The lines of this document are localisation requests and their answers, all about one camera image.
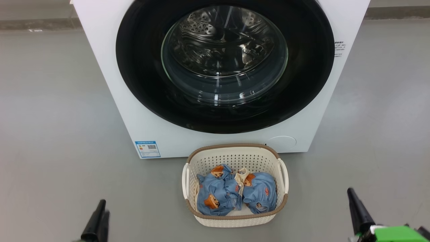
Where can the blue bear print garment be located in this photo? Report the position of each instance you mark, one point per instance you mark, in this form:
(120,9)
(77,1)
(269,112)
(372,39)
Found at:
(215,193)
(260,195)

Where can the round white filter cover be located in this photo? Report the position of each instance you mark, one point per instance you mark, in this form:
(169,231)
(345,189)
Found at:
(282,142)

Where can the cream perforated laundry basket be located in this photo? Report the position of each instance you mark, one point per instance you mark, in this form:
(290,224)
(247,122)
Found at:
(235,158)

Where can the blue energy label sticker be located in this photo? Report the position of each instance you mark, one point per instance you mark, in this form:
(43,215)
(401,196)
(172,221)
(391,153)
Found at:
(147,149)

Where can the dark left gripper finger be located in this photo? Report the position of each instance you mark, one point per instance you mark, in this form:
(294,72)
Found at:
(94,225)
(105,228)

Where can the round black glass washer door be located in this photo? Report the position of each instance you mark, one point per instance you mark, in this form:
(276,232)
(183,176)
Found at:
(141,74)

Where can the black text notice sticker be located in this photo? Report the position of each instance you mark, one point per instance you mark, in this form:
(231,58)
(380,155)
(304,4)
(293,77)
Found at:
(338,49)

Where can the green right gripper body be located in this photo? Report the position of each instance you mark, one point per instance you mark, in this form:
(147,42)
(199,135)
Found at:
(393,235)

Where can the dark wall baseboard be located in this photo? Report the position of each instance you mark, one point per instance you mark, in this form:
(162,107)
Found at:
(33,24)

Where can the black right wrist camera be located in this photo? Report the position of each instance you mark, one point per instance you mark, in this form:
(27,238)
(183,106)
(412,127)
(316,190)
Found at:
(424,232)

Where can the white front-load washing machine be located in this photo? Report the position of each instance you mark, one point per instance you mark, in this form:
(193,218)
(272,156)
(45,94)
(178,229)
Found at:
(100,60)

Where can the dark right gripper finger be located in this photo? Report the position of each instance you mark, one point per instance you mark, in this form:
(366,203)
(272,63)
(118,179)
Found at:
(359,215)

